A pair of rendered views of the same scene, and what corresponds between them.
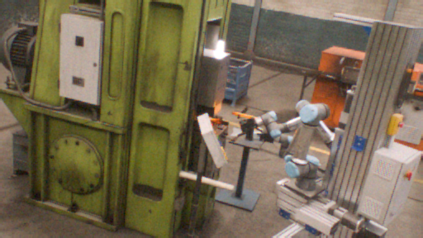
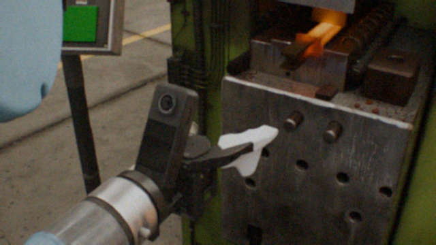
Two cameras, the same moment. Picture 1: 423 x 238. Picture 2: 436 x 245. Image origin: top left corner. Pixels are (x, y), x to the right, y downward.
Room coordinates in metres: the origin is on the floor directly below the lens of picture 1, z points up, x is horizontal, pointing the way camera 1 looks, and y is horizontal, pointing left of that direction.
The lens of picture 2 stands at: (3.36, -0.87, 1.30)
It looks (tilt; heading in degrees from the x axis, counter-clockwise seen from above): 31 degrees down; 106
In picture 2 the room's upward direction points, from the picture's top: straight up
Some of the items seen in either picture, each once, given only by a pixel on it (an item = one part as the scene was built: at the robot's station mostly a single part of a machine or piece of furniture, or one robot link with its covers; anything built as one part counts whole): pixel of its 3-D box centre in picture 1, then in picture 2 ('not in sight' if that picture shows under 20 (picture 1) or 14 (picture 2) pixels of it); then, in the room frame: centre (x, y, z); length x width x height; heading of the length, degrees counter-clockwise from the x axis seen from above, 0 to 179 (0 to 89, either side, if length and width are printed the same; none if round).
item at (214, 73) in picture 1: (200, 73); not in sight; (3.37, 0.16, 1.36); 0.42 x 0.39 x 0.40; 75
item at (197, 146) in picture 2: (267, 135); (167, 180); (3.18, -0.47, 0.97); 0.12 x 0.08 x 0.09; 75
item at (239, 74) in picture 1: (214, 76); not in sight; (7.52, 0.08, 0.36); 1.20 x 0.80 x 0.72; 71
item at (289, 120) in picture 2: not in sight; (293, 122); (3.29, -0.12, 0.87); 0.04 x 0.03 x 0.03; 75
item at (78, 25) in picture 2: not in sight; (80, 24); (2.83, -0.08, 1.01); 0.07 x 0.05 x 0.07; 10
